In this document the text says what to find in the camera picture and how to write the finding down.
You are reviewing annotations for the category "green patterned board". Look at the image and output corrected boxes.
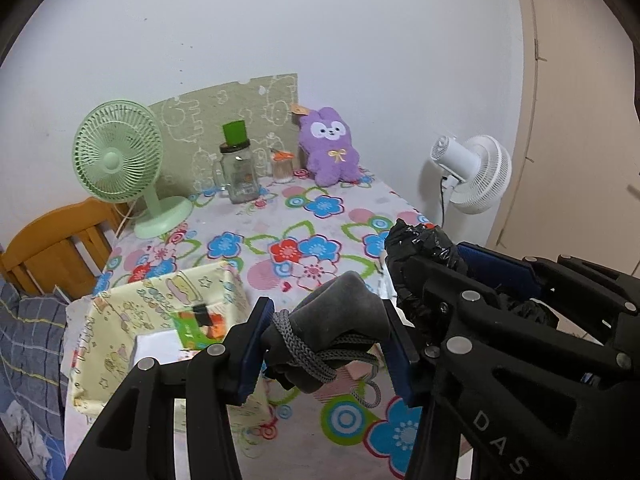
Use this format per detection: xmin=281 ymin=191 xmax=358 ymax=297
xmin=147 ymin=72 xmax=300 ymax=198

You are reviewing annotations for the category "green cup on jar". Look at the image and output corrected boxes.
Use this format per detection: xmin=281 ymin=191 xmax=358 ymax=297
xmin=222 ymin=120 xmax=248 ymax=146

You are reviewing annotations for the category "white standing fan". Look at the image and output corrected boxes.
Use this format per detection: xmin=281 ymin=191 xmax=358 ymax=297
xmin=431 ymin=134 xmax=512 ymax=226

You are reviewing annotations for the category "floral tablecloth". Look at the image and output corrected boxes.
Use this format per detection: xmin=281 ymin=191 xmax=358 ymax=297
xmin=64 ymin=172 xmax=423 ymax=479

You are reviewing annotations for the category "green orange tissue pack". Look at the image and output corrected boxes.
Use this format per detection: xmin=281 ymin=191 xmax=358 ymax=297
xmin=171 ymin=304 xmax=227 ymax=350

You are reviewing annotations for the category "wooden chair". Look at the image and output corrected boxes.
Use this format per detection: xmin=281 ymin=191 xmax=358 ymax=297
xmin=1 ymin=198 xmax=125 ymax=299

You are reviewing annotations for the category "black plastic bag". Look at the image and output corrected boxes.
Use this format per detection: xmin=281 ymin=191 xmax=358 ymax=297
xmin=384 ymin=219 xmax=469 ymax=326

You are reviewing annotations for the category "beige door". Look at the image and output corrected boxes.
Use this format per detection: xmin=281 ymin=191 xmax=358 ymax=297
xmin=487 ymin=0 xmax=639 ymax=275

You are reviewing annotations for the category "glass mason jar mug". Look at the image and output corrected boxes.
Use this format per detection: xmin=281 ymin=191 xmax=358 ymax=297
xmin=213 ymin=140 xmax=260 ymax=204

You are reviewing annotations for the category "toothpick jar orange lid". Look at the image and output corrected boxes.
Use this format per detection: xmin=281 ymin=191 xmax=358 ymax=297
xmin=271 ymin=151 xmax=294 ymax=184

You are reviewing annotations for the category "pink tissue pack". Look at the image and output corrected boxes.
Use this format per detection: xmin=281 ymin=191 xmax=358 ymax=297
xmin=345 ymin=361 xmax=378 ymax=382

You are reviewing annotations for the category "blue plaid pillow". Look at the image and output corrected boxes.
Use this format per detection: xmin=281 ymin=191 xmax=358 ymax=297
xmin=0 ymin=278 xmax=68 ymax=470

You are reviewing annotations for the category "green desk fan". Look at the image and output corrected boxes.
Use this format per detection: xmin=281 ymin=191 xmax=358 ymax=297
xmin=72 ymin=100 xmax=193 ymax=240

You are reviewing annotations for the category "dark grey cloth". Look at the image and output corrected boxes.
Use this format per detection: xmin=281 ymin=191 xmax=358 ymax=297
xmin=262 ymin=271 xmax=390 ymax=408

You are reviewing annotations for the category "purple plush bunny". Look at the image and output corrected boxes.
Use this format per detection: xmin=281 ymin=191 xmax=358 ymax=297
xmin=298 ymin=107 xmax=361 ymax=188

